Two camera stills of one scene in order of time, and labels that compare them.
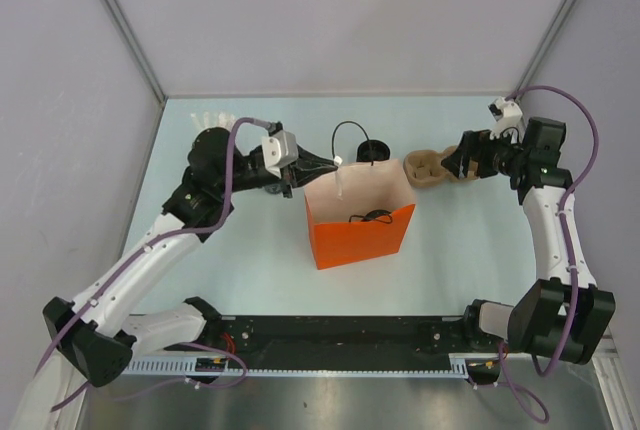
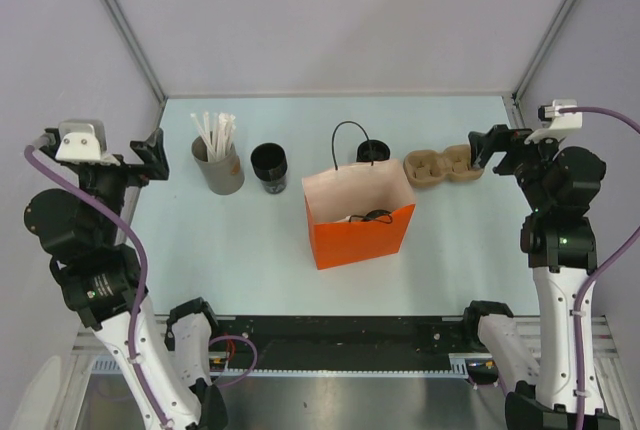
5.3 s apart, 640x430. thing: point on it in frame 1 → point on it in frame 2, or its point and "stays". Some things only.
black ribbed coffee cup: (372, 150) stays
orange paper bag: (359, 212) stays
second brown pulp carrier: (423, 168) stays
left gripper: (309, 166) → (148, 148)
